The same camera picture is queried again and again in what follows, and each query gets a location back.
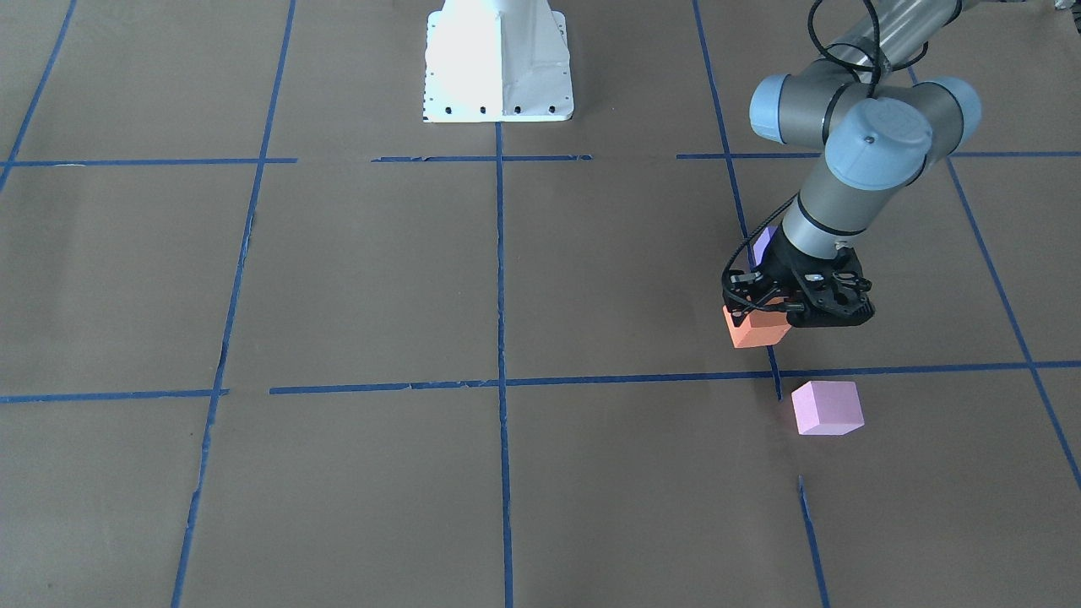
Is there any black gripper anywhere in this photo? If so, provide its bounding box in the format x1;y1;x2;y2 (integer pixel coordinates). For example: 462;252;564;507
722;227;876;328

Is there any orange foam cube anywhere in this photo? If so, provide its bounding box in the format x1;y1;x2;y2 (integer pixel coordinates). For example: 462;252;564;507
723;305;792;349

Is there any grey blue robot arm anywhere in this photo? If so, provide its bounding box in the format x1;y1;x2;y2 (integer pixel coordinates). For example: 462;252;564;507
722;1;983;328

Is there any purple foam cube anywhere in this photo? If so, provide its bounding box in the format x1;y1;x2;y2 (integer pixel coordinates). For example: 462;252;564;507
750;225;777;267

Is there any pink foam cube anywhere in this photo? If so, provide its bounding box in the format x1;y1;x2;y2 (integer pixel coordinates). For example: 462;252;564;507
791;380;866;436

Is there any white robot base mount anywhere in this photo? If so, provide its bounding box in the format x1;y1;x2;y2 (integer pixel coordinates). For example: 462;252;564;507
422;1;575;123

